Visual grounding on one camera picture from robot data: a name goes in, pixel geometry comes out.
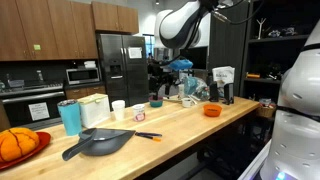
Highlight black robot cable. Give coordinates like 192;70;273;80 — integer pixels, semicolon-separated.
211;0;266;26

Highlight orange pumpkin plush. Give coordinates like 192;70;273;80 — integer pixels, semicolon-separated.
0;127;40;164

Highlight white tree shaped stand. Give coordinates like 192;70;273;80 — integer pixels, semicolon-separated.
256;17;267;40

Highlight white foam cup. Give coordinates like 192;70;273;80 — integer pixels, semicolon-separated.
111;99;127;121

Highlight grey dustpan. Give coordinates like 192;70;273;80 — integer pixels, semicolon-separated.
61;127;137;162

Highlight black bottle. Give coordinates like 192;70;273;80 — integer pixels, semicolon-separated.
208;80;220;103

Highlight wicker basket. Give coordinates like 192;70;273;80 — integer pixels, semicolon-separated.
256;103;277;119

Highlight brown base cabinet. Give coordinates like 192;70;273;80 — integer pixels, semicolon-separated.
64;84;107;101

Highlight dark shelf unit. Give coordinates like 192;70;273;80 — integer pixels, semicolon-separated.
239;0;320;104

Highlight red plate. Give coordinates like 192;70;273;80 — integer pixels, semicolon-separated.
0;131;52;172

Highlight teal bowl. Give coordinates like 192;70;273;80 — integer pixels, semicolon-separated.
148;95;164;108

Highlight white sign on oven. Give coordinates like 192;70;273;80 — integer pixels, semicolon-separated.
28;101;51;122

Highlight stacked white bowls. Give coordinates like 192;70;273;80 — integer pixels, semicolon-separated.
83;60;97;70

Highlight clear plastic bag blue contents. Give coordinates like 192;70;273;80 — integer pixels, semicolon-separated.
183;75;211;102

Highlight white printed paper bag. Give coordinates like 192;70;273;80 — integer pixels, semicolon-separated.
212;65;236;98

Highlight small brown wall cabinet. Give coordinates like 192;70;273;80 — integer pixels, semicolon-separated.
91;0;140;35

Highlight orange capped marker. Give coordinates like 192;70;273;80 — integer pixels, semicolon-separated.
134;133;162;143

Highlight black steel refrigerator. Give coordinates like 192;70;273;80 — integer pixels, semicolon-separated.
96;33;150;109

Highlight white paper on refrigerator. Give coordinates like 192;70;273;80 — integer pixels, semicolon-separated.
128;47;143;60

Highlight dark blue marker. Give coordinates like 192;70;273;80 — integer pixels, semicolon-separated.
134;131;163;138

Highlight teal tumbler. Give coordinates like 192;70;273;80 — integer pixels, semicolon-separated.
56;99;83;137

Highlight orange bowl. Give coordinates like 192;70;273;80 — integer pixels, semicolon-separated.
203;103;223;118

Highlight white and pink container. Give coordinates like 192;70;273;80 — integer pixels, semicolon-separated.
132;103;147;123

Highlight white box with green lid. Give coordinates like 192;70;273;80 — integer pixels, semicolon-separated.
77;93;111;129

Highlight bright window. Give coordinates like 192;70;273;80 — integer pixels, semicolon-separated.
143;34;156;58

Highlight clear bottle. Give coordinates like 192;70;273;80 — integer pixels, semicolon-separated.
36;69;45;84

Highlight steel microwave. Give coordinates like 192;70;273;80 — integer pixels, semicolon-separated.
65;67;101;86

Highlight black speaker box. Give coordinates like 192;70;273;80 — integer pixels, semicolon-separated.
223;82;235;106

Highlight black oven range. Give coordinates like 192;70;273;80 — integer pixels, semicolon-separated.
0;82;67;131

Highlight white mug with dark soil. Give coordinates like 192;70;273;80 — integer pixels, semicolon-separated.
181;97;194;109

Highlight black monitor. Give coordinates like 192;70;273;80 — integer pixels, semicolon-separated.
179;46;209;70

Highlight blue gripper attachment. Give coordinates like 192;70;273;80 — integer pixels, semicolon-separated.
169;59;194;71

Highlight wide brown wall cabinet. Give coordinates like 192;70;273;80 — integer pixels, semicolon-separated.
0;0;99;63

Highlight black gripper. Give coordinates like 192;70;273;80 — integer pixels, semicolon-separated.
148;61;175;100

